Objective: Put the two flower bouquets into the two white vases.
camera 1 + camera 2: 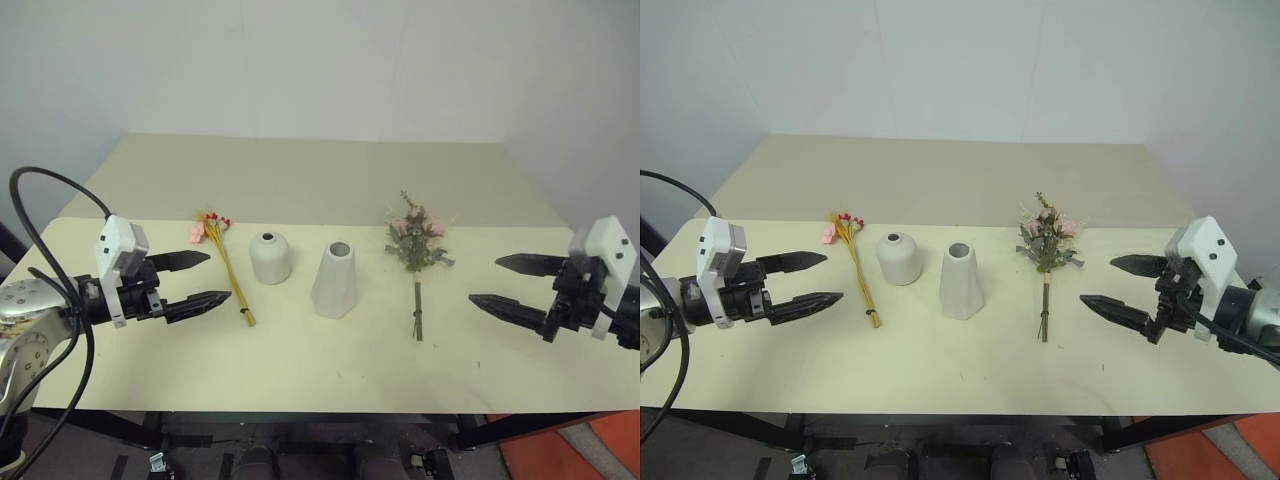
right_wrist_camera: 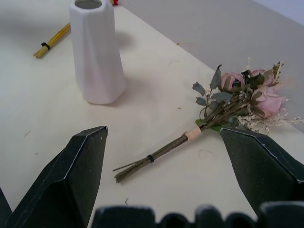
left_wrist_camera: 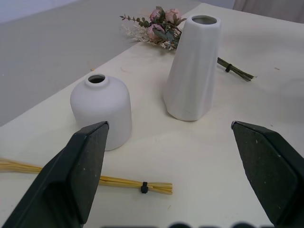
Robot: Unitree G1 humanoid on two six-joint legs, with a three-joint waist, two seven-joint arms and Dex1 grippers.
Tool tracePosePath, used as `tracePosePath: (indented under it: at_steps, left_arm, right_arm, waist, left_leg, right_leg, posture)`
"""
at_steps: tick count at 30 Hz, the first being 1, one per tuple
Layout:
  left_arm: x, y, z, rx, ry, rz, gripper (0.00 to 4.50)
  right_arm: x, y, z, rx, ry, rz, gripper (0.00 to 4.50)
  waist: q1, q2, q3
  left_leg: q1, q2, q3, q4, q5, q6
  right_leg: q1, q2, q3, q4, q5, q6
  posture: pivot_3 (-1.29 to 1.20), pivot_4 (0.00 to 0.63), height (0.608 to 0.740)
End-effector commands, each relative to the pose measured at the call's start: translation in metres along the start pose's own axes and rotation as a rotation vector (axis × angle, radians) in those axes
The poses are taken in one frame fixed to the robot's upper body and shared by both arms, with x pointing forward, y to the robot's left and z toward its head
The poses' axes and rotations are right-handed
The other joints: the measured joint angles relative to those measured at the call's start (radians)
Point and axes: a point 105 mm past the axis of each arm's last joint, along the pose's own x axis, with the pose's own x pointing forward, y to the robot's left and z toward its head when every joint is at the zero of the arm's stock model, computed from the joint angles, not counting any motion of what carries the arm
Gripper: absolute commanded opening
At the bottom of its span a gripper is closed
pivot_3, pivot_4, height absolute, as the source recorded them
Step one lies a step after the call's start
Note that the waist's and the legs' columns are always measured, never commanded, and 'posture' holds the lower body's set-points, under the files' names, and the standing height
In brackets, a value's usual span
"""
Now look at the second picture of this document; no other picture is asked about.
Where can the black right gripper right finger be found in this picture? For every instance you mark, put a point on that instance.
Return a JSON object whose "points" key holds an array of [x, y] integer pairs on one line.
{"points": [[259, 164]]}

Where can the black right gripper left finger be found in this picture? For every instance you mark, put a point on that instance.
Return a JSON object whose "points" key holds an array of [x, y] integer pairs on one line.
{"points": [[66, 175]]}

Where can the white ceramic vase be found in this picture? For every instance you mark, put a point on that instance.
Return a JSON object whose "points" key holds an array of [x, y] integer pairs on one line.
{"points": [[96, 53]]}

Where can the pink dried rose bouquet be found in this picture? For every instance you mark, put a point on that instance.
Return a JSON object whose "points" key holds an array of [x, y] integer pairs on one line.
{"points": [[223, 111]]}

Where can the yellow dried stem bundle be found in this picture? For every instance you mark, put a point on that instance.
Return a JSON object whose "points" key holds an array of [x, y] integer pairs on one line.
{"points": [[53, 40]]}

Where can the small red object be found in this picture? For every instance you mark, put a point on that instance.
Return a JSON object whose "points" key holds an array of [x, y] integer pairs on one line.
{"points": [[115, 2]]}

